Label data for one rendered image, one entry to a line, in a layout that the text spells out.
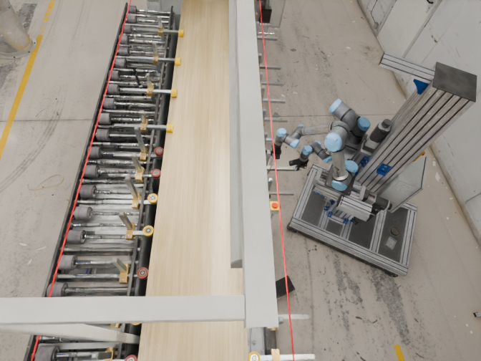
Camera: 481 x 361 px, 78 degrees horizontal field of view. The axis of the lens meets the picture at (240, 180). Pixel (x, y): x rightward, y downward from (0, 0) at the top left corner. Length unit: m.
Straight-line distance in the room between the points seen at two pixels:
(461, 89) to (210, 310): 1.91
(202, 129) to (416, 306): 2.84
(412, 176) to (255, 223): 2.11
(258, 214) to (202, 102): 2.46
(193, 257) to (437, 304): 2.66
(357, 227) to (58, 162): 3.52
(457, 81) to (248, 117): 1.57
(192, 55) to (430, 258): 3.50
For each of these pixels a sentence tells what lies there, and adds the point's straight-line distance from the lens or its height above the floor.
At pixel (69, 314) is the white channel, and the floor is 2.46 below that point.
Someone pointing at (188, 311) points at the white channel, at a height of 2.46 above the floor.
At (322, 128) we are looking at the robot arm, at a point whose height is 1.49.
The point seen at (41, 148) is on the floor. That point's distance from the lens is 4.37.
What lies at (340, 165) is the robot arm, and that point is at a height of 1.40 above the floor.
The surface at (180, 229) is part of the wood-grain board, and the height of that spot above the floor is 0.90.
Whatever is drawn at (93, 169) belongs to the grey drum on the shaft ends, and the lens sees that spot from 2.89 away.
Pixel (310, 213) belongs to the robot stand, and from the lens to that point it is 3.39.
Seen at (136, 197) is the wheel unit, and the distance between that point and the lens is 2.64.
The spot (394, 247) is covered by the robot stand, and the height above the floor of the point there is 0.21.
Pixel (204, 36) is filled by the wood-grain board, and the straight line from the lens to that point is 3.95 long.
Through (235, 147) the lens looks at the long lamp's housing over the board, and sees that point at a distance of 0.97.
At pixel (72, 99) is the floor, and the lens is 4.76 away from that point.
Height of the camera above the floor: 3.16
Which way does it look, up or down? 60 degrees down
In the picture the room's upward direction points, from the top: 10 degrees clockwise
